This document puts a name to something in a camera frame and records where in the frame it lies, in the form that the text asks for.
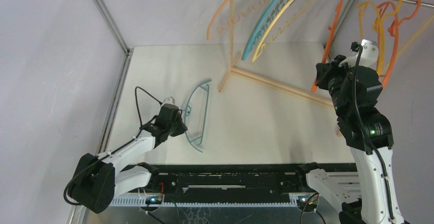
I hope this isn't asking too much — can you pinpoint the circuit board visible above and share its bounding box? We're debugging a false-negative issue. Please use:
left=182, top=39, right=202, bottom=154
left=297, top=195, right=318, bottom=213
left=144, top=195, right=164, bottom=207

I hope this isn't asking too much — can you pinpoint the right circuit board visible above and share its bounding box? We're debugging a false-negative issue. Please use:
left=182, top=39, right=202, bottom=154
left=297, top=195, right=318, bottom=213

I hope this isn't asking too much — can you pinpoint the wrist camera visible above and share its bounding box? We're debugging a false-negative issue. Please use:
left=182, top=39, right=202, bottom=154
left=338, top=39, right=379, bottom=67
left=162, top=96, right=176, bottom=105

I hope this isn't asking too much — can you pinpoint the pale yellow wavy hanger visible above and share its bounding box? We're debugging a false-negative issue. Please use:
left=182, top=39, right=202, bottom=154
left=251, top=0, right=317, bottom=63

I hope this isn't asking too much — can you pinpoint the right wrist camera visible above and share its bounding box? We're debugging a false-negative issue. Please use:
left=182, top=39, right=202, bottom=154
left=338, top=39, right=379, bottom=67

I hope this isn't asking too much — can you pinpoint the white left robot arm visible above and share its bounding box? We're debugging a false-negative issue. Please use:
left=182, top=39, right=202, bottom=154
left=63, top=103, right=188, bottom=214

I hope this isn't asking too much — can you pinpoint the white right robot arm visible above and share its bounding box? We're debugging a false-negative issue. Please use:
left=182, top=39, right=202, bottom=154
left=296, top=55, right=405, bottom=223

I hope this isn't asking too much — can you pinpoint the light blue wavy hanger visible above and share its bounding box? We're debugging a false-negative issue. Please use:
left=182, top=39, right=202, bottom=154
left=241, top=0, right=289, bottom=60

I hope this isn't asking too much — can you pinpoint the wooden clothes rack frame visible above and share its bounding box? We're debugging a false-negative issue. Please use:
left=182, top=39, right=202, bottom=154
left=218, top=14, right=433, bottom=107

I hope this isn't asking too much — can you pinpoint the orange plastic hanger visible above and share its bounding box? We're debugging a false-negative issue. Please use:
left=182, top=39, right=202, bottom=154
left=311, top=0, right=345, bottom=94
left=373, top=0, right=422, bottom=87

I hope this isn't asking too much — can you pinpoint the yellow-orange plastic hanger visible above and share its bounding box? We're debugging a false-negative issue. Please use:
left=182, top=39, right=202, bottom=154
left=356, top=0, right=403, bottom=84

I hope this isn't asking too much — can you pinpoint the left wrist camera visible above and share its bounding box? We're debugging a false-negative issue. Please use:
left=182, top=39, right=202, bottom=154
left=162, top=96, right=176, bottom=105

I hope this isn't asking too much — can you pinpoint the left circuit board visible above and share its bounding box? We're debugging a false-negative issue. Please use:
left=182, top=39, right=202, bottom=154
left=144, top=195, right=164, bottom=207

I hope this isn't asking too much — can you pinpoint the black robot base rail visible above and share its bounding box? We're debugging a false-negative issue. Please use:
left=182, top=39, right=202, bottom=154
left=120, top=162, right=360, bottom=205

